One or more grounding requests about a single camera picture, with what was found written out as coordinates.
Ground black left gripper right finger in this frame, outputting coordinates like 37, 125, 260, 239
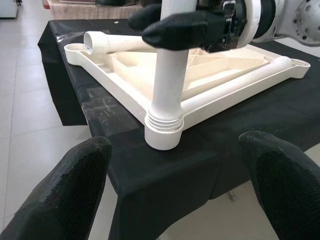
237, 131, 320, 240

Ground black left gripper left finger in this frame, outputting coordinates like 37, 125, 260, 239
0, 136, 113, 240

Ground white plastic children table top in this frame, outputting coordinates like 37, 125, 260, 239
63, 41, 312, 152

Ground beige cloth covered bench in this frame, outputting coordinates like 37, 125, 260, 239
47, 0, 161, 20

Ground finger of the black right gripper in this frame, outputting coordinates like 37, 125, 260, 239
141, 11, 226, 50
127, 3, 163, 32

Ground white cabinet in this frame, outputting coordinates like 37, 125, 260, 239
0, 0, 18, 20

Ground white plastic table leg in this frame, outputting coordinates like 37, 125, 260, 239
146, 0, 198, 132
83, 30, 162, 55
181, 56, 295, 118

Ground black tablecloth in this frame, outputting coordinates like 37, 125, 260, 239
37, 18, 320, 240

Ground clear tape patch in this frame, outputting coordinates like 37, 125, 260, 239
83, 87, 126, 131

